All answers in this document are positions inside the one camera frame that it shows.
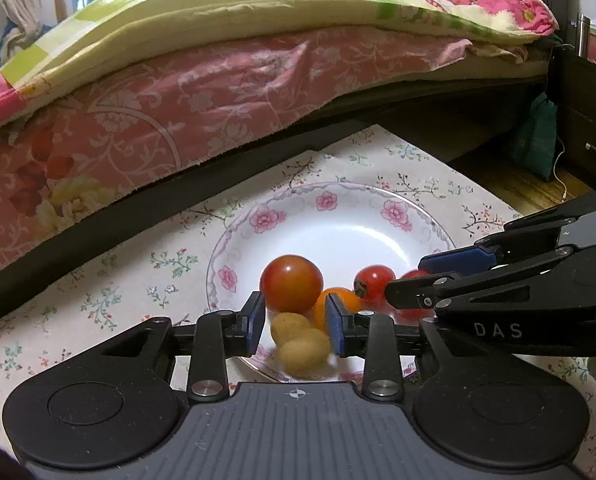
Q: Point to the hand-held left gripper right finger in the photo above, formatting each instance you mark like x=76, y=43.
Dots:
x=334, y=327

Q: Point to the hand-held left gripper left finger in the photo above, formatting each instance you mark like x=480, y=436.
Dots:
x=255, y=322

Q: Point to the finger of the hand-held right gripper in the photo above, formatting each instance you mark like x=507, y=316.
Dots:
x=458, y=261
x=428, y=292

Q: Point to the small orange mandarin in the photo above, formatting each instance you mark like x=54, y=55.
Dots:
x=342, y=302

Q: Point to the large red tomato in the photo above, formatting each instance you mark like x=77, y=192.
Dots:
x=291, y=282

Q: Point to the small red tomato with stem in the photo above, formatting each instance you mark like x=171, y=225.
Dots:
x=373, y=285

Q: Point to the white floral rimmed plate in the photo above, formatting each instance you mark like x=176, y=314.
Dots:
x=338, y=240

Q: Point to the green bag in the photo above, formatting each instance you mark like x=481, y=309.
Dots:
x=534, y=135

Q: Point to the floral print tablecloth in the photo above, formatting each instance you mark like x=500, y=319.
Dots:
x=102, y=300

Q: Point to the dark wooden nightstand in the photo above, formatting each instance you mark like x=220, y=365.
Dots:
x=588, y=125

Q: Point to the white mattress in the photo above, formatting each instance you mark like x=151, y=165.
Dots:
x=478, y=71

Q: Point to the pink floral bedsheet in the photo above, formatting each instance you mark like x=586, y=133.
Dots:
x=177, y=100

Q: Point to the silver cylinder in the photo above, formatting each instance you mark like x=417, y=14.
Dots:
x=584, y=37

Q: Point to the yellow green pink patchwork quilt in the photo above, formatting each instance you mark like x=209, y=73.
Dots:
x=227, y=5

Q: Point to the blue cloth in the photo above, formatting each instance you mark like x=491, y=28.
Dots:
x=1, y=40

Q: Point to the dark bed frame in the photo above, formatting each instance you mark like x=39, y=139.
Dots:
x=127, y=225

